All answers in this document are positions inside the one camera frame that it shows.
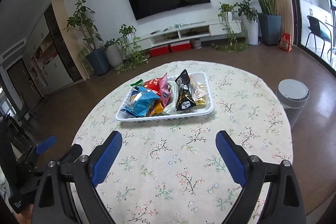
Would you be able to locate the light blue snack packet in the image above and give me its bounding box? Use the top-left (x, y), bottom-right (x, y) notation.
top-left (121, 86), bottom-right (160, 118)

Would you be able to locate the orange snack bar packet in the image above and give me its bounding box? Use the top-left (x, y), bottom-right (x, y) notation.
top-left (149, 100), bottom-right (165, 116)

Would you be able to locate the gold foil snack packet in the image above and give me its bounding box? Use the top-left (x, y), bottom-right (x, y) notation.
top-left (193, 85), bottom-right (207, 105)

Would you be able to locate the pale green long snack packet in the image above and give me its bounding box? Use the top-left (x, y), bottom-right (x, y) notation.
top-left (162, 81), bottom-right (179, 115)

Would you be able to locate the black popcorn snack packet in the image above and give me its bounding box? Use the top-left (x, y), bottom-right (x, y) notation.
top-left (175, 69), bottom-right (196, 111)

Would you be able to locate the clear orange-cat candy packet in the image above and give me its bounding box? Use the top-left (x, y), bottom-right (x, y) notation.
top-left (189, 75), bottom-right (207, 101)

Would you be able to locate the red Mylikes chocolate packet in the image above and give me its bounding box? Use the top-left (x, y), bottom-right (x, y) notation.
top-left (143, 77), bottom-right (166, 97)

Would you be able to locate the pink snack bar packet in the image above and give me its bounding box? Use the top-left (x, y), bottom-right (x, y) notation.
top-left (159, 73), bottom-right (171, 107)

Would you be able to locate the blue Tipo cake packet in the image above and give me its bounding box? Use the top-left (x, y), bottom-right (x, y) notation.
top-left (130, 90), bottom-right (142, 104)

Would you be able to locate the person's left hand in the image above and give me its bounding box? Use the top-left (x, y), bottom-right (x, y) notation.
top-left (14, 208), bottom-right (32, 224)

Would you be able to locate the floral white tablecloth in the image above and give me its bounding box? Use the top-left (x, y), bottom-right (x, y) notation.
top-left (74, 61), bottom-right (293, 223)

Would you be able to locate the white cabinet shelving unit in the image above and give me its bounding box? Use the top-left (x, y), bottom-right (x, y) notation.
top-left (23, 0), bottom-right (89, 97)

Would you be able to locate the white plastic tray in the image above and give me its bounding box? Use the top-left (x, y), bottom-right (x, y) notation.
top-left (116, 72), bottom-right (215, 122)

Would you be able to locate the white round trash bin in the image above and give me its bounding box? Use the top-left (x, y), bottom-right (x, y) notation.
top-left (276, 79), bottom-right (310, 128)

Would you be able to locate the tall plant in blue pot left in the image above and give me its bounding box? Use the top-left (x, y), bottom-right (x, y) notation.
top-left (66, 0), bottom-right (111, 76)

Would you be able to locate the trailing pothos plant left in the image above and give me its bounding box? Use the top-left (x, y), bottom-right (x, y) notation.
top-left (117, 24), bottom-right (147, 73)

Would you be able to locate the trailing pothos plant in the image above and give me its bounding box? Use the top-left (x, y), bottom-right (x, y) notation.
top-left (117, 24), bottom-right (147, 73)
top-left (211, 2), bottom-right (248, 53)

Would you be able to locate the plant in white ribbed pot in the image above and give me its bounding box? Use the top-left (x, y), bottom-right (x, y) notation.
top-left (104, 39), bottom-right (123, 71)

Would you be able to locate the left red storage box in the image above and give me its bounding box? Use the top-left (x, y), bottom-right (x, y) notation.
top-left (149, 45), bottom-right (170, 57)

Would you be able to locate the red storage box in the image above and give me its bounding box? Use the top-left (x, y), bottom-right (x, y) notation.
top-left (149, 45), bottom-right (170, 57)
top-left (170, 40), bottom-right (191, 52)

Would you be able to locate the trailing pothos plant right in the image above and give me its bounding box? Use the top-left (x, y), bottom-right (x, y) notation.
top-left (211, 2), bottom-right (248, 53)

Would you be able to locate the right red storage box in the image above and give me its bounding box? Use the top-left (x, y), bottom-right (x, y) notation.
top-left (170, 40), bottom-right (191, 52)

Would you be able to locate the red gift bag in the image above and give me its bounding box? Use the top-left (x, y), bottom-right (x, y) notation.
top-left (278, 33), bottom-right (293, 52)

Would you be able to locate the white tv console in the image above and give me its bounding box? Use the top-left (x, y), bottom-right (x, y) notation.
top-left (137, 20), bottom-right (242, 50)

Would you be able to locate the bushy plant white pot right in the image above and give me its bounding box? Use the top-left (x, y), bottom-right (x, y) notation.
top-left (234, 1), bottom-right (260, 46)

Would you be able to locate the black balcony chair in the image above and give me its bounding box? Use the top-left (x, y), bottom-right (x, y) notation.
top-left (305, 15), bottom-right (333, 57)

